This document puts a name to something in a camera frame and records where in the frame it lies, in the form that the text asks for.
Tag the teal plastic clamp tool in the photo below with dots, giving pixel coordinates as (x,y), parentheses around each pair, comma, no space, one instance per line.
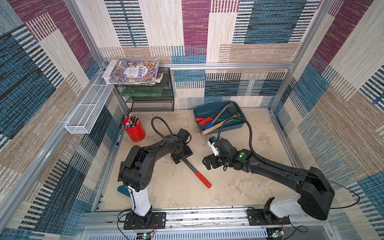
(124,190)

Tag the colourful picture book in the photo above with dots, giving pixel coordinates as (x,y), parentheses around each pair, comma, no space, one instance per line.
(133,72)

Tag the grey hoe red grip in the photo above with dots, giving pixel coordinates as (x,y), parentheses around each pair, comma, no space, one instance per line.
(213,118)
(198,174)

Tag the wooden handle dark hoe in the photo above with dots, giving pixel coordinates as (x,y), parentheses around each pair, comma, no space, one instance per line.
(219,125)

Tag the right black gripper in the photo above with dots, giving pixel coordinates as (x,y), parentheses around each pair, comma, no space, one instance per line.
(212,160)

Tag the green hoe red grip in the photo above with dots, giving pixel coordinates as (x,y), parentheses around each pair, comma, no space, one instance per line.
(203,121)

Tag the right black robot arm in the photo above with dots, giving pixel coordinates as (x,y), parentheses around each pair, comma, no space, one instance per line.
(314,194)

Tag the green tray on shelf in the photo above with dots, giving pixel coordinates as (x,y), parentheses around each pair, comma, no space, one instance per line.
(142,92)

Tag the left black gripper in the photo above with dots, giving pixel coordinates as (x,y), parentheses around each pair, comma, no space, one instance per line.
(189,151)

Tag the white wire mesh basket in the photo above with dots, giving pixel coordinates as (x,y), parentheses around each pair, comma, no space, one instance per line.
(87,112)

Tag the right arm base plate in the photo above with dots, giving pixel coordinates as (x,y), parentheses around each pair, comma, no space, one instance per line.
(258,217)

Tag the black wire shelf rack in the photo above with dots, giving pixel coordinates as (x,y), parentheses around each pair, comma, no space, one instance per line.
(157,97)

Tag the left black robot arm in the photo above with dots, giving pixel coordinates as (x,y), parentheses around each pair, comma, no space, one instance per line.
(139,167)

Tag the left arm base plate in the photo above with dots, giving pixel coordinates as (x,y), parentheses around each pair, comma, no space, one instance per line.
(156,219)

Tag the teal plastic storage box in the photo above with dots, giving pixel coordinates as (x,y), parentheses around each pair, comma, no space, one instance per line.
(212,114)

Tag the chrome hoe blue grip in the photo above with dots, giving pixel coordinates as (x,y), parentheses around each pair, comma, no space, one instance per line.
(229,107)

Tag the red pen cup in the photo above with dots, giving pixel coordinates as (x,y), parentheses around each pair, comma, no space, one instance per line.
(134,128)

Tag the blue marker pen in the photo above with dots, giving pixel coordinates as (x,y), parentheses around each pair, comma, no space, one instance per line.
(118,141)

